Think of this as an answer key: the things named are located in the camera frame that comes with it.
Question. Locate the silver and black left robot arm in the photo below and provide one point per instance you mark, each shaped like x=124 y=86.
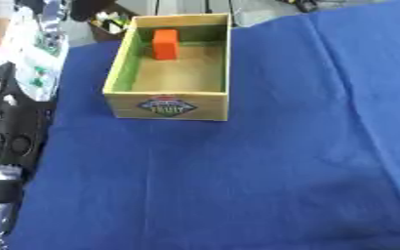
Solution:
x=15 y=107

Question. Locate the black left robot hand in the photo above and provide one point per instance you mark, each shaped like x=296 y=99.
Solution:
x=91 y=7

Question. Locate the orange rectangular block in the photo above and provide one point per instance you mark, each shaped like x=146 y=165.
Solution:
x=165 y=44

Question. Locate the dark tray of small items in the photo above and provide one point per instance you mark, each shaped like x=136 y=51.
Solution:
x=111 y=21

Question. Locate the tan cardboard box green inside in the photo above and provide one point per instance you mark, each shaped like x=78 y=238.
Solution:
x=178 y=74

